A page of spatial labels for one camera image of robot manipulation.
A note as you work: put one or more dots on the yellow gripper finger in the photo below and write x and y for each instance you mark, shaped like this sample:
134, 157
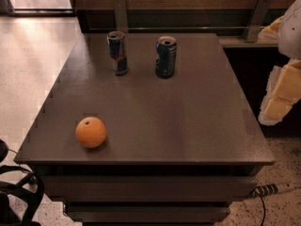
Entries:
270, 32
283, 91

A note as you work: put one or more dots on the Red Bull can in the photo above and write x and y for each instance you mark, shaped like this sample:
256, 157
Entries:
117, 49

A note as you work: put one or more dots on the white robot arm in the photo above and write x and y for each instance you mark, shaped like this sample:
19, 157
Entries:
289, 34

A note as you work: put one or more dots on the blue Pepsi can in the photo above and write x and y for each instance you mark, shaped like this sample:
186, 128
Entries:
166, 48

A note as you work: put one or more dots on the white power strip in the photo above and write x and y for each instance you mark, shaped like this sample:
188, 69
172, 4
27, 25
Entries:
271, 189

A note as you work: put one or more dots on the grey drawer cabinet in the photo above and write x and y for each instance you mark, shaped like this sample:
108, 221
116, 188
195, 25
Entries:
177, 151

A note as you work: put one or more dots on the orange fruit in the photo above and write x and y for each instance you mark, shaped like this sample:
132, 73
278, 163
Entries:
91, 132

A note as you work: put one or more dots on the right metal wall bracket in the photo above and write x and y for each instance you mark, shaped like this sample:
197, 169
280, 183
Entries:
258, 14

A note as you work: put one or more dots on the metal wall bracket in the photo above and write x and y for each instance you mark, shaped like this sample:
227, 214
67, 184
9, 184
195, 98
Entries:
258, 14
120, 12

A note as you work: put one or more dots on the left metal wall bracket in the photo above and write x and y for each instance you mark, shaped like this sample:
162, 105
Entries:
120, 12

